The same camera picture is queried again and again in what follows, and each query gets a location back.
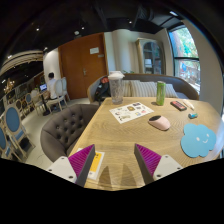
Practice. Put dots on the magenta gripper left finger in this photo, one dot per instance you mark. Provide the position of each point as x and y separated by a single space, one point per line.
76 167

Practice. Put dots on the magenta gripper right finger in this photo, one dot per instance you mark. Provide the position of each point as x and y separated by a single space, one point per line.
154 166

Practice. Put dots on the pink computer mouse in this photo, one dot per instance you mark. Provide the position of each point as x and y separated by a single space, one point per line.
159 122

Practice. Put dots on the blue cloud mouse pad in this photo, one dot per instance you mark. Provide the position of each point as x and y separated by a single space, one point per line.
198 140

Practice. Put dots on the white yellow paper card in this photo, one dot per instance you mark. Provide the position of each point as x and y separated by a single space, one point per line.
95 164

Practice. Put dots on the grey tufted armchair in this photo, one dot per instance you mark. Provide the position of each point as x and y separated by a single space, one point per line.
61 132

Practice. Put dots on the white sticker sheet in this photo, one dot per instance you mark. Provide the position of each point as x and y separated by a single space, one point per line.
130 112

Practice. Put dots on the small teal eraser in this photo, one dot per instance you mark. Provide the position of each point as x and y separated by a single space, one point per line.
192 115

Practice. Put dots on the blue white chair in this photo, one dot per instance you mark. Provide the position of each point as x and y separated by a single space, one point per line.
14 125

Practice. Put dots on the black red remote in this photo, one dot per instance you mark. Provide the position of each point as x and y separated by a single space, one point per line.
178 105

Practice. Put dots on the white pen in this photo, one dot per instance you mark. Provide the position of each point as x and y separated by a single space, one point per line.
186 102

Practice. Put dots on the striped cushion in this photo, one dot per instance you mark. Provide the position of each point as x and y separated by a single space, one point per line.
149 89

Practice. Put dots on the green drink can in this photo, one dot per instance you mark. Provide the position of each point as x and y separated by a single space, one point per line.
161 92

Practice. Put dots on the brown curved sofa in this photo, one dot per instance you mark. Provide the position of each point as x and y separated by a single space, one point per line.
183 89

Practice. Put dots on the black red backpack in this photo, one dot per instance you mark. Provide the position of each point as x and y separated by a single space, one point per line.
103 89

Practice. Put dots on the seated person white shirt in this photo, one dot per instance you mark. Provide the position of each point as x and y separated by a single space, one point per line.
50 86

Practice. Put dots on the wooden door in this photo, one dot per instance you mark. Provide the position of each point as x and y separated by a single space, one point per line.
82 61

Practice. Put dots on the glass display cabinet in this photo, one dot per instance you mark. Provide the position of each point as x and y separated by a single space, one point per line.
151 56

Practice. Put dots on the large window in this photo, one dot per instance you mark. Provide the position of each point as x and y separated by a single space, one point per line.
185 55

